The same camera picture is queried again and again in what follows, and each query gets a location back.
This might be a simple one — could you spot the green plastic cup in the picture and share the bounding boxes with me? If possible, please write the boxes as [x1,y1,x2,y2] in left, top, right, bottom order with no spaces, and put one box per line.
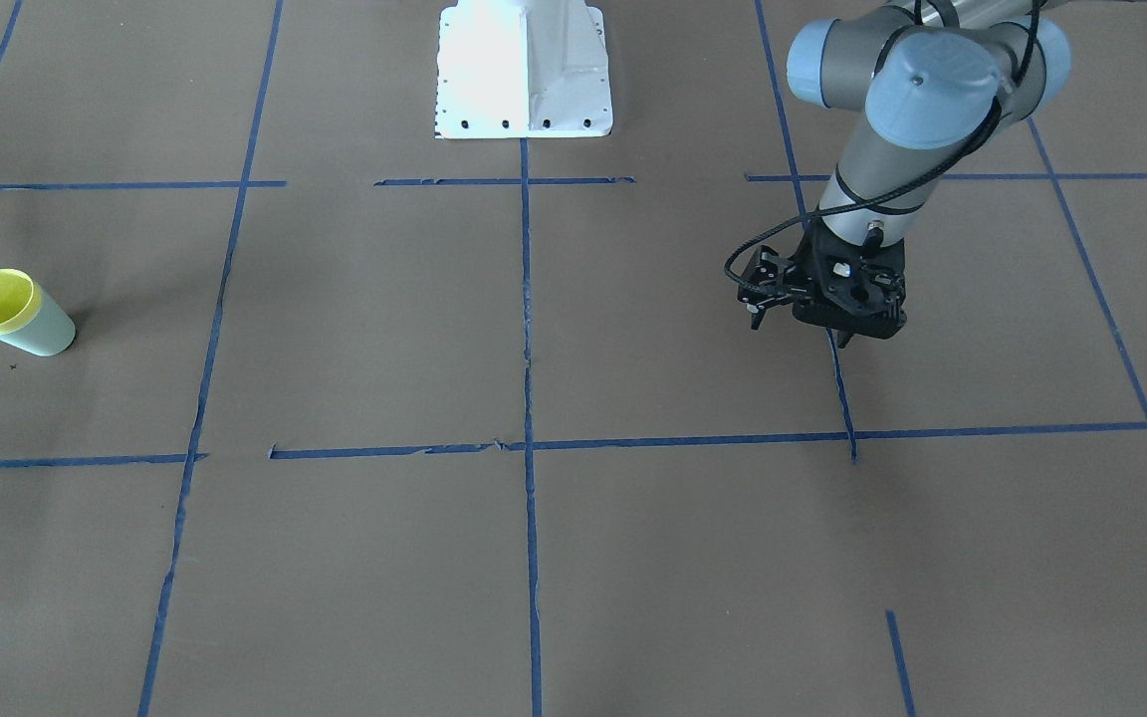
[0,287,77,358]

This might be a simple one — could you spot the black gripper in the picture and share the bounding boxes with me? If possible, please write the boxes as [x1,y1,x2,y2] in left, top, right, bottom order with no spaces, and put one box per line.
[738,221,907,340]

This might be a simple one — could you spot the yellow plastic cup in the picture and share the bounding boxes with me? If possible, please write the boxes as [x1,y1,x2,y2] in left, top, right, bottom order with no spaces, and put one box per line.
[0,268,45,336]

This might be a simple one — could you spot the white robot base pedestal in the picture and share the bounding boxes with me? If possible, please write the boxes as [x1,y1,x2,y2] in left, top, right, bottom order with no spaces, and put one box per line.
[434,1,614,140]

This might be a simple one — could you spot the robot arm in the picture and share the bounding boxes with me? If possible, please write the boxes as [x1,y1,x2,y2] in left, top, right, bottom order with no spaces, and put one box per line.
[724,1,1071,346]

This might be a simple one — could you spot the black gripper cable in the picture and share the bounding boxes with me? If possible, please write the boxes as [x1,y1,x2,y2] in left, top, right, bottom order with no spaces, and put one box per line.
[723,0,1044,290]

